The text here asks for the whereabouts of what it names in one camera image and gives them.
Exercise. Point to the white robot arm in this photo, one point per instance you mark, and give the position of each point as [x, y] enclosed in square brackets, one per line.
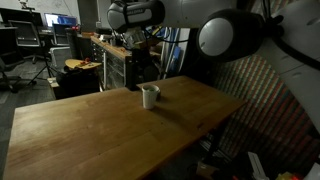
[288, 38]

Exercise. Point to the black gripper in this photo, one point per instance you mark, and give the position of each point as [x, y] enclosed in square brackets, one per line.
[137, 64]

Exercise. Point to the dark green avocado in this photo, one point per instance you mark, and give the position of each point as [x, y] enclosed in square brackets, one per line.
[150, 89]

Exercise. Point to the wooden workbench with drawers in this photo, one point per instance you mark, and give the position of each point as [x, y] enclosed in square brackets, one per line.
[113, 61]

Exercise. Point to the black office chair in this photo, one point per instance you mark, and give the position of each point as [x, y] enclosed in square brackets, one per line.
[26, 34]

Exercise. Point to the lit computer monitor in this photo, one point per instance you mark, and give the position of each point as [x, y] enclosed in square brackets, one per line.
[52, 19]

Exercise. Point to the white paper cup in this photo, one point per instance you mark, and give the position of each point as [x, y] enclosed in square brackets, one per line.
[149, 98]

